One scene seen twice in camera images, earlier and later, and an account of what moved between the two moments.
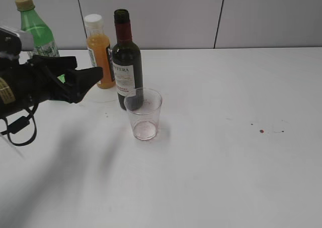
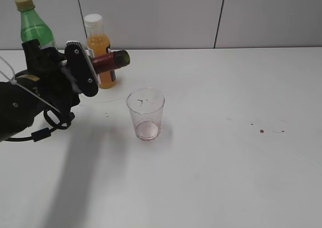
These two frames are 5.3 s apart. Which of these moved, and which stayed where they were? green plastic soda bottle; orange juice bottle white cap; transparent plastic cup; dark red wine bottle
Moved: dark red wine bottle
Stayed: orange juice bottle white cap; green plastic soda bottle; transparent plastic cup
